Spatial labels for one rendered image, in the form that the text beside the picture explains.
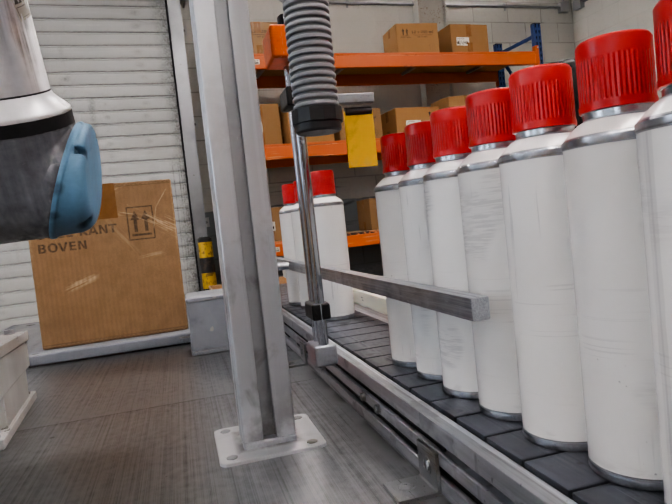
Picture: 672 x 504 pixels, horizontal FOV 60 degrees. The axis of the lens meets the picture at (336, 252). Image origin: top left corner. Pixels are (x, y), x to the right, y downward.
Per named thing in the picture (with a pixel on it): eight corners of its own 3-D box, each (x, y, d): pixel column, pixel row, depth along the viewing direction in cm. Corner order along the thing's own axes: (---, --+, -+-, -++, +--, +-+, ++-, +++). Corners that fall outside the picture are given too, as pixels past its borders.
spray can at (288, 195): (322, 302, 99) (309, 181, 98) (292, 306, 98) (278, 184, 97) (315, 299, 104) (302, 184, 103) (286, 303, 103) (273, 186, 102)
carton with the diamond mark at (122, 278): (188, 329, 105) (170, 178, 104) (42, 350, 99) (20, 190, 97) (185, 309, 134) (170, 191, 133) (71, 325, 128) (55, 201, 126)
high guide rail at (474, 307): (491, 319, 34) (488, 295, 34) (472, 322, 34) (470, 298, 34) (254, 258, 138) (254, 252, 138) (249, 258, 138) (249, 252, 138)
